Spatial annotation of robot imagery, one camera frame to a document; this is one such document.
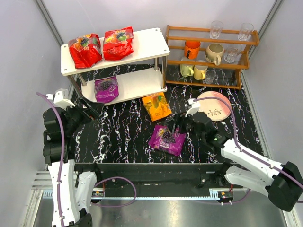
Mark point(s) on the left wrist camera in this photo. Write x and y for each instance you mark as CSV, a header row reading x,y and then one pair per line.
x,y
61,99

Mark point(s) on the white two-tier shelf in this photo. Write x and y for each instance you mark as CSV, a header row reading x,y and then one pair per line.
x,y
140,74

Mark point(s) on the pink beige plate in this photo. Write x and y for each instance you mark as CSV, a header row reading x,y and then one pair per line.
x,y
213,108

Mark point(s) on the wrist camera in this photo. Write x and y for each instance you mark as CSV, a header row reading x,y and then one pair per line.
x,y
192,106
61,99

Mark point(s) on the green mug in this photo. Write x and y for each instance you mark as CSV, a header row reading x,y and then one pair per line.
x,y
186,70

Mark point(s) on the orange mug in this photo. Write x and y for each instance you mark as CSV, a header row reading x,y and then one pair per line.
x,y
191,49

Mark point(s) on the clear glass bottom shelf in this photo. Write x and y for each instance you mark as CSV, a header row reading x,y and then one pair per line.
x,y
209,76

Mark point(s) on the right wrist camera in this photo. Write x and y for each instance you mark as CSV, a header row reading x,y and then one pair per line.
x,y
192,106

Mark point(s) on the clear glass shelf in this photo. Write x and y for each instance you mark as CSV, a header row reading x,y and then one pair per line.
x,y
209,76
231,54

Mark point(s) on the clear glass middle shelf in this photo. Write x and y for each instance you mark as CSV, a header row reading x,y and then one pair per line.
x,y
231,54

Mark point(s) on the yellow mango candy bag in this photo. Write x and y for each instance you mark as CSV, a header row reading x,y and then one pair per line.
x,y
156,106

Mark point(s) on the clear glass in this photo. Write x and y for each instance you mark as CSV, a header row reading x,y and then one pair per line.
x,y
245,31
215,29

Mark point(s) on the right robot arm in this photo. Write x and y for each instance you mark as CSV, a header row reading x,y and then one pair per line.
x,y
281,183

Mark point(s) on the purple candy bag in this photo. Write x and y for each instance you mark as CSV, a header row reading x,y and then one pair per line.
x,y
106,90
164,140

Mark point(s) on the wooden cup rack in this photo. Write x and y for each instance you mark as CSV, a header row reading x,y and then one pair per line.
x,y
242,64

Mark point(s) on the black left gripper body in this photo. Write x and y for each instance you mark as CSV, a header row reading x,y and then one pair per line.
x,y
83,111

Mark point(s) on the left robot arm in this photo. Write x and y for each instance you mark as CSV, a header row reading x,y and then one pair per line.
x,y
72,186

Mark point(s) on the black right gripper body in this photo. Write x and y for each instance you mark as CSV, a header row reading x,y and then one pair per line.
x,y
181,124

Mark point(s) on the clear glass top left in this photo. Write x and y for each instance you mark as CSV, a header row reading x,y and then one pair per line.
x,y
215,29

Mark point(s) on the yellow mug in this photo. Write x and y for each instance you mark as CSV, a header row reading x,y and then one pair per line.
x,y
200,72

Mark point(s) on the beige ceramic mug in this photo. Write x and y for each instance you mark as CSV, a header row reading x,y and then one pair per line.
x,y
214,53

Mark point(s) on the clear glass top right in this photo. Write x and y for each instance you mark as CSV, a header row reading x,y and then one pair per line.
x,y
245,31

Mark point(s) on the large red candy bag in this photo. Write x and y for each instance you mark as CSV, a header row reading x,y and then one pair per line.
x,y
85,50

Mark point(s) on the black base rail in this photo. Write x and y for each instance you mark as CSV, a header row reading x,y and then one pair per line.
x,y
200,175

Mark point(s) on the small red candy bag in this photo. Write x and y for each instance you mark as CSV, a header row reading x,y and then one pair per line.
x,y
117,44

